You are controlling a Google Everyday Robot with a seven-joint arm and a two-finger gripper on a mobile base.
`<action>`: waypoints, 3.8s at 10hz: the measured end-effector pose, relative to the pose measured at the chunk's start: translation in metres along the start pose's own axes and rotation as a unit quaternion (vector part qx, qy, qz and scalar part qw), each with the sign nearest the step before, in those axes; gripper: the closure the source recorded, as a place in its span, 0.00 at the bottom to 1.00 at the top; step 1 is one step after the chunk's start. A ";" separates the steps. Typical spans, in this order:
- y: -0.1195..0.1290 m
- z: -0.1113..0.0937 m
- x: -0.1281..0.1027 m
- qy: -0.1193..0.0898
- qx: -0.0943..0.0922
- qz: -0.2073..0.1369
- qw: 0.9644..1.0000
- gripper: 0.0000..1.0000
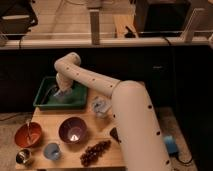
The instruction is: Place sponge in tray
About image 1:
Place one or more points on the purple bowl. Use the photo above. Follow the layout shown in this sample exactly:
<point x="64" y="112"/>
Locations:
<point x="73" y="130"/>

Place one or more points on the grey metal post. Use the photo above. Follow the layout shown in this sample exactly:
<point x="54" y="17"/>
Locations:
<point x="95" y="26"/>

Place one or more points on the blue sponge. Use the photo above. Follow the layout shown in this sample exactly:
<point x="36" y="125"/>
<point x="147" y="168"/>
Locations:
<point x="171" y="145"/>

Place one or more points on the bunch of dark grapes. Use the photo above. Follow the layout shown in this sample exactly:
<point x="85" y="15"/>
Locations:
<point x="92" y="153"/>

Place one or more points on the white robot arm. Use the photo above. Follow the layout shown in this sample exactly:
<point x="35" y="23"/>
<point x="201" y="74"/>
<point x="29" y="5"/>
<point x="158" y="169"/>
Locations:
<point x="138" y="129"/>

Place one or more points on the orange bowl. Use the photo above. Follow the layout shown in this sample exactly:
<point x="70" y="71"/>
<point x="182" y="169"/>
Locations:
<point x="28" y="135"/>

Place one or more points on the metal cup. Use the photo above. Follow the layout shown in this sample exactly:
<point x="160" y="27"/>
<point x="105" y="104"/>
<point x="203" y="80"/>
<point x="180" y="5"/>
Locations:
<point x="23" y="157"/>

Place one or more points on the black box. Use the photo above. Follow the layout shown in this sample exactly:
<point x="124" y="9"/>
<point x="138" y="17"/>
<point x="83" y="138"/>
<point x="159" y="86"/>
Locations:
<point x="160" y="15"/>

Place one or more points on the blue cup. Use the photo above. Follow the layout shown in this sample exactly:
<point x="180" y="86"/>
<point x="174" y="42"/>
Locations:
<point x="52" y="151"/>

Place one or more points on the green plastic tray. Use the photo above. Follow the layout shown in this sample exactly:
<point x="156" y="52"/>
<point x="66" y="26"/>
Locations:
<point x="45" y="99"/>

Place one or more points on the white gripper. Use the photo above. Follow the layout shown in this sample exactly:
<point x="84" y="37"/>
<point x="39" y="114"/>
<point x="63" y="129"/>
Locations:
<point x="64" y="87"/>

